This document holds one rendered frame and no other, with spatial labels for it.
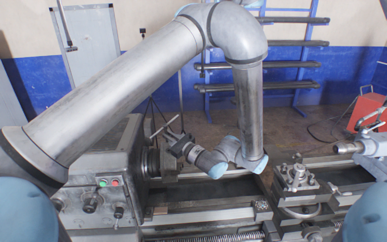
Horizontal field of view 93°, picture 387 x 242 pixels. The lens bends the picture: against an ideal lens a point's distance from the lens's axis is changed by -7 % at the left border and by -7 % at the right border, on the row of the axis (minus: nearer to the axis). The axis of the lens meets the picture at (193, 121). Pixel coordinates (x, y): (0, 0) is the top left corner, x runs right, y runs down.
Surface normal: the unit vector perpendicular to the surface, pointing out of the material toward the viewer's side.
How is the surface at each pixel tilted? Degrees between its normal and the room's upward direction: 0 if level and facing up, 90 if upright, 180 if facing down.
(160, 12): 90
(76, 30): 90
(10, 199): 5
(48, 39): 90
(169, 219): 36
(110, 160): 45
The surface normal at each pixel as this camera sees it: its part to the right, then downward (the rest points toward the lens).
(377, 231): -0.68, -0.68
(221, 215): 0.03, -0.44
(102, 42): 0.07, 0.48
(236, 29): -0.18, 0.29
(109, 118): 0.77, 0.40
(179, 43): 0.57, 0.03
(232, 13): -0.11, -0.15
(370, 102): -0.91, 0.21
